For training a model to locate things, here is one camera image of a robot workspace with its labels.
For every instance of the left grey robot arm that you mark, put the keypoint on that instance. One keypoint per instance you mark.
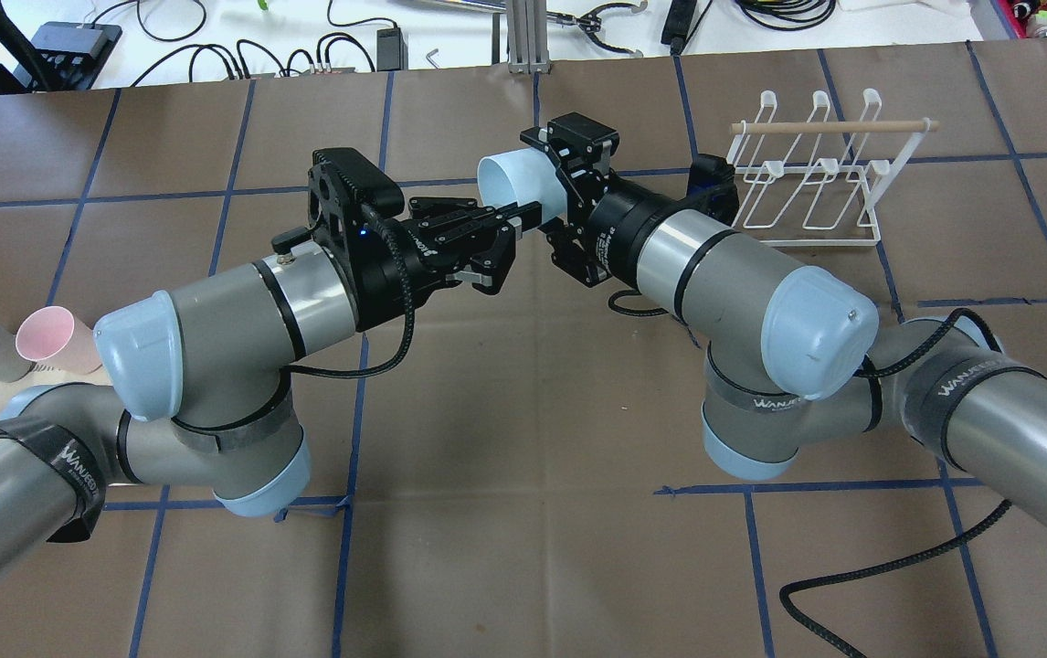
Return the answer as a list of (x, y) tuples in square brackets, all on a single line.
[(200, 379)]

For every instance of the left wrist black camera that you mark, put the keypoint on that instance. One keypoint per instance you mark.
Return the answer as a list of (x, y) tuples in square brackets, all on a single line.
[(344, 190)]

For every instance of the white wire cup rack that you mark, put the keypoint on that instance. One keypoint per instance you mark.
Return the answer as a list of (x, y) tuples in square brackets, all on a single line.
[(818, 182)]

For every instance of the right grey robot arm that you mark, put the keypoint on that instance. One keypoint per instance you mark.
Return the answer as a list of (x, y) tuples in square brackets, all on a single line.
[(796, 356)]

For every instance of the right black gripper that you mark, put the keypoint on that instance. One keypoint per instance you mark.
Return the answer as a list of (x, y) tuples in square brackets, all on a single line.
[(622, 228)]

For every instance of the cream plastic tray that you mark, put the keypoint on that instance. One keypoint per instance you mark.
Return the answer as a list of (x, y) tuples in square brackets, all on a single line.
[(44, 376)]

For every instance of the pink plastic cup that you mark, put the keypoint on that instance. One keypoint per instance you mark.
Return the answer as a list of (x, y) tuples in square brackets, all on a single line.
[(55, 337)]

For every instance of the black power adapter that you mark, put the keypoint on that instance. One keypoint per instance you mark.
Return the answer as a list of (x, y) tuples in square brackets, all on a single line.
[(391, 52)]

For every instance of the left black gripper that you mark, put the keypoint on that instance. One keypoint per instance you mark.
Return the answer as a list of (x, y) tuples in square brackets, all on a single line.
[(388, 276)]

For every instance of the aluminium frame post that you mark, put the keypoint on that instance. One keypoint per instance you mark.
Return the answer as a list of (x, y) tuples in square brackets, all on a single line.
[(528, 51)]

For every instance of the wrist black camera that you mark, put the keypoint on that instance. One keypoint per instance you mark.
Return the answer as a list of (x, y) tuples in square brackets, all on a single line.
[(344, 190), (711, 188)]

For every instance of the light blue plastic cup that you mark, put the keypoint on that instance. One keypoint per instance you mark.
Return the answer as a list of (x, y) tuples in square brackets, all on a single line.
[(520, 177)]

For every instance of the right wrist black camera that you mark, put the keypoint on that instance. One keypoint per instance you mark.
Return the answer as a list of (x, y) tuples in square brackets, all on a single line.
[(711, 188)]

